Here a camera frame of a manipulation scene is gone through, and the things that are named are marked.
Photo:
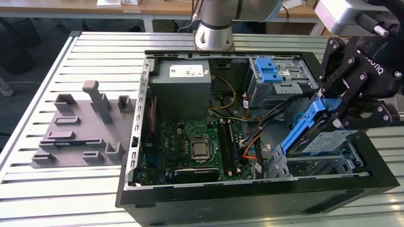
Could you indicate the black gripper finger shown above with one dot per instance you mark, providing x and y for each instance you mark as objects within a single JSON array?
[
  {"x": 370, "y": 118},
  {"x": 335, "y": 71}
]

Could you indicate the hard disk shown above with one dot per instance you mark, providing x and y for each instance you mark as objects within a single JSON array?
[{"x": 328, "y": 142}]

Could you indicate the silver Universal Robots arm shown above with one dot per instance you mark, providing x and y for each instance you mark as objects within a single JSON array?
[{"x": 215, "y": 35}]

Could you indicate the silver disk bay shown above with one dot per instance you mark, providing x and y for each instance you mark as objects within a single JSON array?
[{"x": 315, "y": 159}]

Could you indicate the blue plastic drive latch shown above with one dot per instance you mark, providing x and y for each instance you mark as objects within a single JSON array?
[{"x": 268, "y": 71}]

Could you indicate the grey metal drive cage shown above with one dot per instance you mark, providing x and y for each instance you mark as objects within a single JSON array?
[{"x": 268, "y": 94}]

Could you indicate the green RAM stick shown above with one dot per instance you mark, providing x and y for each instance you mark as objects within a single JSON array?
[{"x": 234, "y": 146}]

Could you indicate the grey power supply unit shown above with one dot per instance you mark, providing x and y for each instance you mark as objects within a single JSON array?
[{"x": 180, "y": 94}]

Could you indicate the black PC case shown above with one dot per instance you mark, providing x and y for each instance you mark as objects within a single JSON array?
[{"x": 252, "y": 203}]

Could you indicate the silver CPU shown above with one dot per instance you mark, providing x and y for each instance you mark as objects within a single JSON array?
[{"x": 200, "y": 150}]

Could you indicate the green motherboard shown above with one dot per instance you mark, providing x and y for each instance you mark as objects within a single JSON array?
[{"x": 176, "y": 142}]

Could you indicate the black graphics card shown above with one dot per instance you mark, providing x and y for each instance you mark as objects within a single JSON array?
[{"x": 195, "y": 175}]

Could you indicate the small white box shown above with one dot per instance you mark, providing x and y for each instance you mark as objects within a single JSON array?
[{"x": 130, "y": 2}]

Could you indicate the large white box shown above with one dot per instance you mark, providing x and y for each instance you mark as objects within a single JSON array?
[{"x": 108, "y": 3}]

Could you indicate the grey parts rack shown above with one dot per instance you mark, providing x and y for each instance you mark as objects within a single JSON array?
[{"x": 88, "y": 132}]

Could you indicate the wooden desk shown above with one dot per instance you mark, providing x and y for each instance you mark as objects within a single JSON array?
[{"x": 79, "y": 9}]

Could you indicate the black chair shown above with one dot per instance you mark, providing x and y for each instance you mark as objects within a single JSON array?
[{"x": 15, "y": 47}]

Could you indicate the grey desk foot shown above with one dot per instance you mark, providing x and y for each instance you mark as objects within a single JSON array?
[{"x": 6, "y": 88}]

